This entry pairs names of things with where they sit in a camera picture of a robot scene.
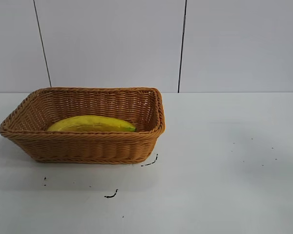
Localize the yellow banana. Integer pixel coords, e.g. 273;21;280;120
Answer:
47;115;138;133

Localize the brown woven wicker basket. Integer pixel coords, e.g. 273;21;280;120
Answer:
0;86;167;163

